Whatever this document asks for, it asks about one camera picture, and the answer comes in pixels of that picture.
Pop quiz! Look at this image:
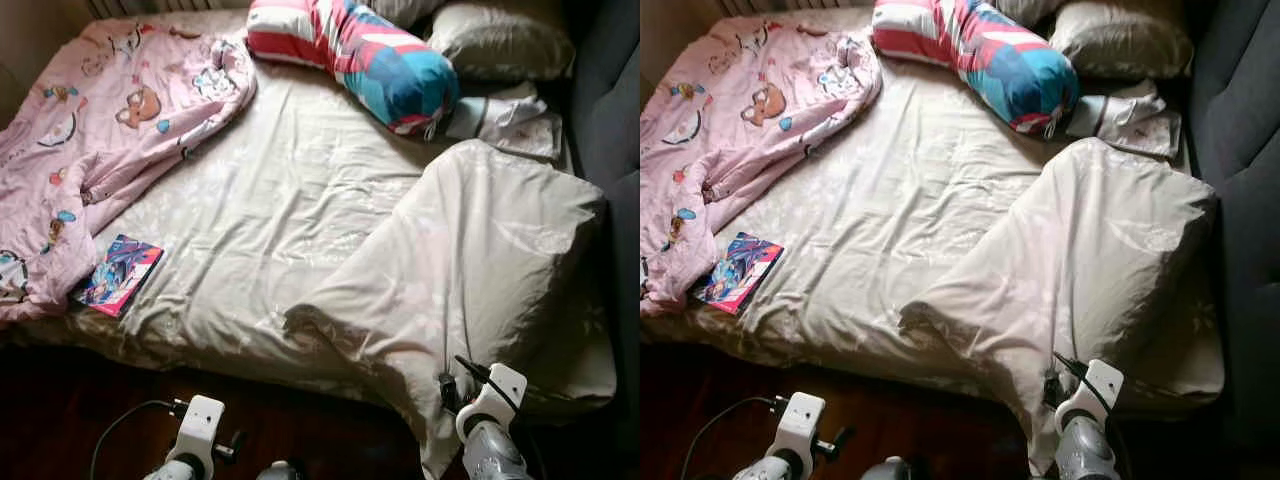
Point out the colourful picture book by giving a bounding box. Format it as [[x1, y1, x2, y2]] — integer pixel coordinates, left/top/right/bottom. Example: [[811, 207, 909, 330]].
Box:
[[692, 232, 785, 316], [72, 234, 165, 319]]

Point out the pink cartoon print blanket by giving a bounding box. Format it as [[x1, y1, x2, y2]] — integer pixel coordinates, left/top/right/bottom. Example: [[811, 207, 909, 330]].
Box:
[[0, 18, 259, 323], [640, 15, 883, 319]]

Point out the large beige pillow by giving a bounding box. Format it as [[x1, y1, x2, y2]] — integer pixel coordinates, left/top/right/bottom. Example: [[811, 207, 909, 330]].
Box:
[[283, 140, 607, 479], [900, 137, 1219, 476]]

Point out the beige sheeted bed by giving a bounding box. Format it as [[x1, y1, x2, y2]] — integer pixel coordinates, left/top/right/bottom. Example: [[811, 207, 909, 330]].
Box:
[[640, 8, 1227, 421], [0, 10, 617, 421]]

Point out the white folded cloth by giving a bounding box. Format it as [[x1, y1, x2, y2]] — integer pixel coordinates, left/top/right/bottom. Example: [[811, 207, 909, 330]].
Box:
[[445, 82, 564, 161], [1065, 80, 1183, 159]]

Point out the dark grey sofa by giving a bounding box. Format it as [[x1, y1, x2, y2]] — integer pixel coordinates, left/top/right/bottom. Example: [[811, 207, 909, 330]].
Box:
[[1185, 0, 1280, 451], [565, 0, 641, 441]]

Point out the red white blue bolster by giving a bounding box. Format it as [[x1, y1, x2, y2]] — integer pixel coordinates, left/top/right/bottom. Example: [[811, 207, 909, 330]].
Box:
[[246, 0, 461, 139], [872, 0, 1081, 139]]

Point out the grey striped curtain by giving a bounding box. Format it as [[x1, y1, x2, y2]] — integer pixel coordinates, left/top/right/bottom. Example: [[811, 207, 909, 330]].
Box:
[[88, 0, 246, 17], [715, 0, 871, 15]]

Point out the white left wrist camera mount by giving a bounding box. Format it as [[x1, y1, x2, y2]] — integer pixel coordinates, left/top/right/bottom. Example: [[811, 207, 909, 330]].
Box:
[[172, 395, 226, 466], [775, 392, 827, 466]]

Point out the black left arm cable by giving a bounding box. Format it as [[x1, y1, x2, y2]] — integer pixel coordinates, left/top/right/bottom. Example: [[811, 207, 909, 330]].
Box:
[[90, 398, 191, 480], [680, 396, 793, 480]]

